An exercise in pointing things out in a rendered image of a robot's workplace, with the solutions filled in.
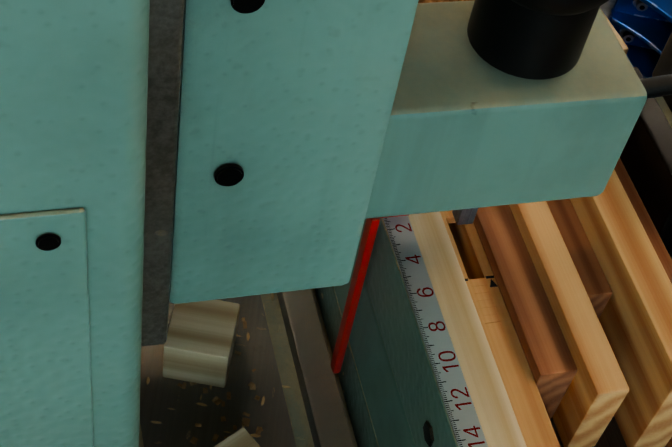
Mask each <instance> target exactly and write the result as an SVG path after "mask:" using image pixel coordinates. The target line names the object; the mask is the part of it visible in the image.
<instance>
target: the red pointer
mask: <svg viewBox="0 0 672 447"><path fill-rule="evenodd" d="M380 218H388V217H379V218H369V219H366V223H365V227H364V232H363V236H362V240H361V244H360V248H359V252H358V256H357V260H356V264H355V268H354V272H353V276H352V280H351V284H350V288H349V292H348V296H347V300H346V304H345V308H344V312H343V316H342V320H341V324H340V328H339V332H338V336H337V340H336V344H335V348H334V352H333V356H332V360H331V368H332V371H333V373H334V374H337V373H340V372H341V368H342V364H343V360H344V356H345V352H346V349H347V345H348V341H349V337H350V333H351V330H352V326H353V322H354V318H355V314H356V311H357V307H358V303H359V299H360V295H361V291H362V288H363V284H364V280H365V276H366V272H367V269H368V265H369V261H370V257H371V253H372V249H373V246H374V242H375V238H376V234H377V230H378V227H379V223H380Z"/></svg>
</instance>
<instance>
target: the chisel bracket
mask: <svg viewBox="0 0 672 447"><path fill-rule="evenodd" d="M474 2H475V0H473V1H453V2H433V3H418V5H417V9H416V14H415V18H414V22H413V26H412V30H411V34H410V38H409V42H408V46H407V50H406V54H405V58H404V62H403V66H402V70H401V74H400V78H399V82H398V87H397V91H396V95H395V99H394V103H393V107H392V111H391V115H390V119H389V123H388V127H387V131H386V135H385V139H384V143H383V147H382V151H381V155H380V160H379V164H378V168H377V172H376V176H375V180H374V184H373V188H372V192H371V196H370V200H369V204H368V208H367V212H366V216H365V219H369V218H379V217H389V216H399V215H409V214H419V213H429V212H440V211H450V210H460V209H470V208H480V207H490V206H501V205H511V204H521V203H531V202H541V201H551V200H562V199H572V198H582V197H592V196H598V195H600V194H601V193H602V192H603V191H604V189H605V187H606V185H607V183H608V181H609V179H610V177H611V175H612V172H613V170H614V168H615V166H616V164H617V162H618V160H619V158H620V156H621V153H622V151H623V149H624V147H625V145H626V143H627V141H628V139H629V137H630V134H631V132H632V130H633V128H634V126H635V124H636V122H637V120H638V118H639V115H640V113H641V111H642V109H643V107H644V105H645V103H646V101H647V93H646V90H645V88H644V86H643V84H642V82H641V81H640V79H639V77H638V75H637V73H636V72H635V70H634V68H633V66H632V64H631V63H630V61H629V59H628V57H627V55H626V54H625V52H624V50H623V48H622V46H621V44H620V43H619V41H618V39H617V37H616V35H615V34H614V32H613V30H612V28H611V26H610V25H609V23H608V21H607V19H606V17H605V15H604V14H603V12H602V10H601V8H599V10H598V13H597V15H596V18H595V20H594V23H593V25H592V28H591V30H590V33H589V35H588V38H587V40H586V43H585V45H584V48H583V51H582V53H581V56H580V58H579V60H578V62H577V64H576V65H575V66H574V67H573V68H572V69H571V70H570V71H569V72H567V73H566V74H563V75H561V76H559V77H555V78H551V79H544V80H534V79H525V78H520V77H516V76H513V75H510V74H507V73H504V72H502V71H500V70H498V69H496V68H495V67H493V66H491V65H490V64H488V63H487V62H486V61H484V60H483V59H482V58H481V57H480V56H479V55H478V54H477V53H476V51H475V50H474V49H473V47H472V45H471V43H470V41H469V38H468V33H467V28H468V22H469V19H470V16H471V12H472V9H473V5H474Z"/></svg>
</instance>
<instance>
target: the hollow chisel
mask: <svg viewBox="0 0 672 447"><path fill-rule="evenodd" d="M477 210H478V208H470V209H460V210H453V211H452V213H453V216H454V219H455V221H456V224H457V225H463V224H473V222H474V219H475V216H476V213H477Z"/></svg>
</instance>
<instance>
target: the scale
mask: <svg viewBox="0 0 672 447"><path fill-rule="evenodd" d="M383 220H384V223H385V226H386V229H387V232H388V235H389V238H390V241H391V244H392V247H393V250H394V253H395V256H396V259H397V262H398V266H399V269H400V272H401V275H402V278H403V281H404V284H405V287H406V290H407V293H408V296H409V299H410V302H411V305H412V308H413V311H414V314H415V317H416V320H417V323H418V326H419V329H420V332H421V335H422V338H423V341H424V344H425V347H426V351H427V354H428V357H429V360H430V363H431V366H432V369H433V372H434V375H435V378H436V381H437V384H438V387H439V390H440V393H441V396H442V399H443V402H444V405H445V408H446V411H447V414H448V417H449V420H450V423H451V426H452V429H453V432H454V435H455V439H456V442H457V445H458V447H488V445H487V442H486V439H485V436H484V433H483V430H482V428H481V425H480V422H479V419H478V416H477V413H476V410H475V407H474V404H473V402H472V399H471V396H470V393H469V390H468V387H467V384H466V381H465V379H464V376H463V373H462V370H461V367H460V364H459V361H458V358H457V355H456V353H455V350H454V347H453V344H452V341H451V338H450V335H449V332H448V329H447V327H446V324H445V321H444V318H443V315H442V312H441V309H440V306H439V304H438V301H437V298H436V295H435V292H434V289H433V286H432V283H431V280H430V278H429V275H428V272H427V269H426V266H425V263H424V260H423V257H422V255H421V252H420V249H419V246H418V243H417V240H416V237H415V234H414V231H413V229H412V226H411V223H410V220H409V217H408V216H398V217H388V218H383Z"/></svg>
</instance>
